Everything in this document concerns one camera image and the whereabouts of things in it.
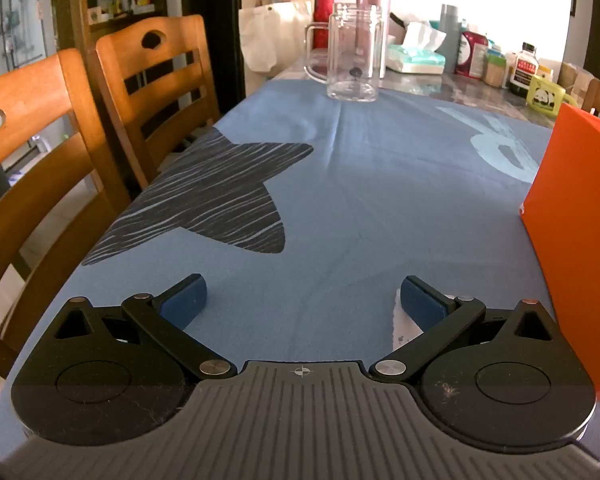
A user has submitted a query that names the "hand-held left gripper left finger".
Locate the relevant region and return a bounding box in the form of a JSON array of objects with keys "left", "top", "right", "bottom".
[{"left": 54, "top": 273, "right": 239, "bottom": 380}]

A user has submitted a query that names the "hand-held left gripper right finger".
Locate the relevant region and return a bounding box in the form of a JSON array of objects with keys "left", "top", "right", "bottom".
[{"left": 369, "top": 275, "right": 556, "bottom": 383}]

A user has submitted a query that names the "orange cardboard box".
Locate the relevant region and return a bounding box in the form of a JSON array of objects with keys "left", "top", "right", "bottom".
[{"left": 520, "top": 102, "right": 600, "bottom": 401}]

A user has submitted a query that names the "white paper scrap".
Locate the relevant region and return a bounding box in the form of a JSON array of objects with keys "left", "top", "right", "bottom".
[{"left": 391, "top": 290, "right": 425, "bottom": 348}]

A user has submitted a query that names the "blue printed tablecloth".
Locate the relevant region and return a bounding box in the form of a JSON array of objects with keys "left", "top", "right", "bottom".
[{"left": 0, "top": 76, "right": 598, "bottom": 461}]

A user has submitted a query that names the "clear glass mug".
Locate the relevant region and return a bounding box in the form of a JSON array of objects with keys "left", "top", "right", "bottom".
[{"left": 304, "top": 3, "right": 384, "bottom": 103}]

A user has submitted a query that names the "green panda mug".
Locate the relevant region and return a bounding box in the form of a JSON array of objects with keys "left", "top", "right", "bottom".
[{"left": 526, "top": 75, "right": 578, "bottom": 115}]

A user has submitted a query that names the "small beige jar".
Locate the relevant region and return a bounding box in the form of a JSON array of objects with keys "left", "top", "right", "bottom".
[{"left": 484, "top": 52, "right": 508, "bottom": 88}]

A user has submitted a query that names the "green tissue pack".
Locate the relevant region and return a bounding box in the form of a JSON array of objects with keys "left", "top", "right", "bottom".
[{"left": 385, "top": 20, "right": 447, "bottom": 76}]

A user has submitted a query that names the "red and white pouch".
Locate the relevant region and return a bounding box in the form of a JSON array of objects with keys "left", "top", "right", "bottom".
[{"left": 455, "top": 30, "right": 490, "bottom": 80}]

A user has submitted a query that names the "dark bottle with white label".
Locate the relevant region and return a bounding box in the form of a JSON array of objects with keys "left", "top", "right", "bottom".
[{"left": 510, "top": 42, "right": 538, "bottom": 96}]

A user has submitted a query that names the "brown paper bag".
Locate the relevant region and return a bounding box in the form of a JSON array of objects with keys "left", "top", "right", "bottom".
[{"left": 557, "top": 62, "right": 600, "bottom": 106}]

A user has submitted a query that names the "grey bottle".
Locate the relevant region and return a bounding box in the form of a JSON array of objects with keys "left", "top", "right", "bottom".
[{"left": 437, "top": 4, "right": 462, "bottom": 73}]

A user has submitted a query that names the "white tote bag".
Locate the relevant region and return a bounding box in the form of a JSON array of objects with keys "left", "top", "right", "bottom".
[{"left": 238, "top": 0, "right": 313, "bottom": 75}]

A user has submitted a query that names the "dark wooden cabinet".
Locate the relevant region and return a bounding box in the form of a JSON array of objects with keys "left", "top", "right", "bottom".
[{"left": 50, "top": 0, "right": 181, "bottom": 61}]

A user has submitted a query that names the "red umbrella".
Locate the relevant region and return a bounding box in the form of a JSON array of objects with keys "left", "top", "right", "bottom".
[{"left": 312, "top": 0, "right": 337, "bottom": 50}]

